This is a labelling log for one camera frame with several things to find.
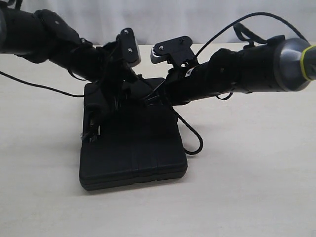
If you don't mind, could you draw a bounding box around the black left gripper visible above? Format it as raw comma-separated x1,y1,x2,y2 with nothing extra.
69,41,139,117

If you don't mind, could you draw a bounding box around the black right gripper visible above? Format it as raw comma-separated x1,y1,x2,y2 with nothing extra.
143,63,242,108

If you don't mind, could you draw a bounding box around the black plastic carrying case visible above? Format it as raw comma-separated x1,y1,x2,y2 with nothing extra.
79,78,188,191

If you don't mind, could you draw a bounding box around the black cord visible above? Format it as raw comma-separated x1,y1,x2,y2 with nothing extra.
80,79,203,156

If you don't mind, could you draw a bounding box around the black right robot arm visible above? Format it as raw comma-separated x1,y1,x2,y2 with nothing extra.
144,36,316,106

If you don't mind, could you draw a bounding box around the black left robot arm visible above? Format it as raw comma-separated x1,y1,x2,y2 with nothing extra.
0,0,141,110

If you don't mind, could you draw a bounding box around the white curtain backdrop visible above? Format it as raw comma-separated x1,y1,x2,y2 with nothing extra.
21,0,316,44

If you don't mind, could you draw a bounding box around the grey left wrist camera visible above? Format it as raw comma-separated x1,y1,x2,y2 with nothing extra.
117,28,141,68

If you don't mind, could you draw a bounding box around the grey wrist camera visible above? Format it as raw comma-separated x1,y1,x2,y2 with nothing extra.
117,28,141,68
150,36,198,67

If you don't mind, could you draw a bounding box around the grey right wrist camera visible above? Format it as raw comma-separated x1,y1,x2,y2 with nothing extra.
150,36,198,67

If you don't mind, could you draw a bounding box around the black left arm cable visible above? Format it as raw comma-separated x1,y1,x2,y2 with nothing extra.
0,70,86,97

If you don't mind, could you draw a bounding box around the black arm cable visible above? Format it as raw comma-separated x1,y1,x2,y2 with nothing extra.
196,11,312,60
0,70,86,97

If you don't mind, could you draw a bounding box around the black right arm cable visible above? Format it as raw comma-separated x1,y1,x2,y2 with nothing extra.
196,11,312,60

